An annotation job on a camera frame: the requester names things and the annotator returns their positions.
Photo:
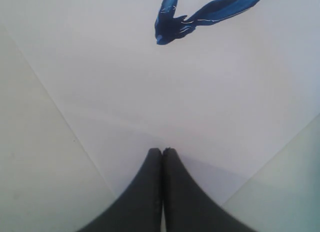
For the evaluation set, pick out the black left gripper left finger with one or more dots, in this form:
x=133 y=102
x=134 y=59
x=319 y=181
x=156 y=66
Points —
x=139 y=207

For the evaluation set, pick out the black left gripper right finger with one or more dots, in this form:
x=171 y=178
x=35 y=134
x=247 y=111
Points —
x=186 y=206

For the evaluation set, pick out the white paper sheet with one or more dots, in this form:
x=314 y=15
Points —
x=227 y=97

